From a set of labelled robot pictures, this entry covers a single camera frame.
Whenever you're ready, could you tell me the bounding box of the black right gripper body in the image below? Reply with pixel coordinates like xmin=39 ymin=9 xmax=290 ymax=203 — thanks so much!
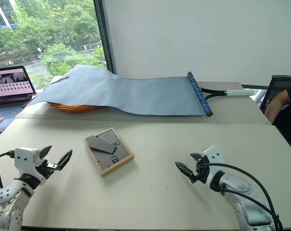
xmin=190 ymin=155 xmax=211 ymax=185

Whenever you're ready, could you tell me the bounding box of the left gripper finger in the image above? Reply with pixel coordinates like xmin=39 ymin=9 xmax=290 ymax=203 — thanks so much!
xmin=55 ymin=149 xmax=73 ymax=171
xmin=39 ymin=145 xmax=53 ymax=159

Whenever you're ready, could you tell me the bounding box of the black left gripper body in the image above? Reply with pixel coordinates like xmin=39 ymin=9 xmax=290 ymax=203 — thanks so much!
xmin=36 ymin=158 xmax=58 ymax=180

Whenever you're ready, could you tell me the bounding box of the open laptop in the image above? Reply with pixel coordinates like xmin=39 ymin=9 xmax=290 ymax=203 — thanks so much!
xmin=0 ymin=65 xmax=38 ymax=134

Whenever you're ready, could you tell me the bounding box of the orange woven basket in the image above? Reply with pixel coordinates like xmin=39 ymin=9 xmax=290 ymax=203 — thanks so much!
xmin=47 ymin=102 xmax=100 ymax=114

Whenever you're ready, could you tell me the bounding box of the blue patterned scroll roller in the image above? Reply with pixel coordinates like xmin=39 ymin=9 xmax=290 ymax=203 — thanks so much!
xmin=186 ymin=71 xmax=213 ymax=118

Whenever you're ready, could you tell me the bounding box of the black racket with white grip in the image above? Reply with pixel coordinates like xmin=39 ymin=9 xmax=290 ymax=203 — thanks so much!
xmin=199 ymin=87 xmax=255 ymax=101

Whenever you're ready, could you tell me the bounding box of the blue scroll sheet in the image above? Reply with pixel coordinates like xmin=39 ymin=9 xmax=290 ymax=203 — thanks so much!
xmin=22 ymin=64 xmax=207 ymax=116

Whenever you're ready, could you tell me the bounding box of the bystander black shirt torso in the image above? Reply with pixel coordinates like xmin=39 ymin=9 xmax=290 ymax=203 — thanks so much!
xmin=272 ymin=81 xmax=291 ymax=157

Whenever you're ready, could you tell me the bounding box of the black mesh office chair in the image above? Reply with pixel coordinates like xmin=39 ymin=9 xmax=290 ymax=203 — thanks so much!
xmin=259 ymin=75 xmax=291 ymax=114

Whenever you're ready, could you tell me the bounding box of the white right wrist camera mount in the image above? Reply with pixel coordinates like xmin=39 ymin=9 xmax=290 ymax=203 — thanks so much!
xmin=199 ymin=145 xmax=225 ymax=191

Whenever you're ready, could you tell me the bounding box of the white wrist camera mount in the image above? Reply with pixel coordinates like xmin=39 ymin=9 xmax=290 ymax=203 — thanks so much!
xmin=14 ymin=147 xmax=46 ymax=186
xmin=199 ymin=145 xmax=225 ymax=191

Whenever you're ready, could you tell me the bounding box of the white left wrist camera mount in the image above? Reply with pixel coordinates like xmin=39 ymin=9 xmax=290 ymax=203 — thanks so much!
xmin=14 ymin=147 xmax=46 ymax=186

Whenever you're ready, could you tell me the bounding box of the wooden picture frame face down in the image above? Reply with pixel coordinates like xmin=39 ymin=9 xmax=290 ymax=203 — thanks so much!
xmin=83 ymin=128 xmax=134 ymax=178

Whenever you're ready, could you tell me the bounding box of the brown scroll cord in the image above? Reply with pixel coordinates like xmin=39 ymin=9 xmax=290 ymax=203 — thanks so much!
xmin=50 ymin=76 xmax=70 ymax=85

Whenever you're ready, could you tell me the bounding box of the black window frame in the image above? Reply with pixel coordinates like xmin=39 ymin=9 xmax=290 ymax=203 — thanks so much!
xmin=93 ymin=0 xmax=118 ymax=75

